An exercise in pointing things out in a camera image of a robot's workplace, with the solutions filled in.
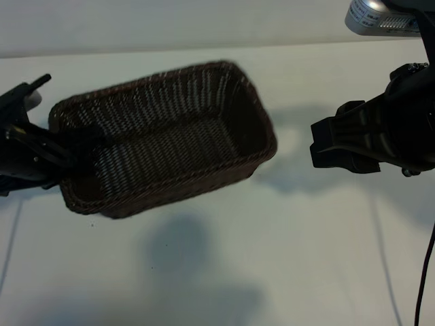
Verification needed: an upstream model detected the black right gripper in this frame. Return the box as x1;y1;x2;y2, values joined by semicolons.
309;62;435;176

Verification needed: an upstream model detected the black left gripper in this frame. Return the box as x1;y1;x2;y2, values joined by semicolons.
10;118;115;189

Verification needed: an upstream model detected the brown wicker basket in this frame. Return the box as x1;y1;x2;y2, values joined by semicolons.
47;60;279;220

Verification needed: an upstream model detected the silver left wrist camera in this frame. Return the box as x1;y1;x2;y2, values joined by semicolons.
27;88;44;111

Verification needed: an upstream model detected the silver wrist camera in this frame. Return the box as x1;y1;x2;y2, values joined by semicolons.
27;88;44;111
344;0;424;37

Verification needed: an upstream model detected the black left camera bracket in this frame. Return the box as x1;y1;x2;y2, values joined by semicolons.
0;81;37;118

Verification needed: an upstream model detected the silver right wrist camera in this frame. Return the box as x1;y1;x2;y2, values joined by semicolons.
344;0;424;37

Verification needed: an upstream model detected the thin dark cable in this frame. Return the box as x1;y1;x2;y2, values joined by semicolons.
415;217;435;326

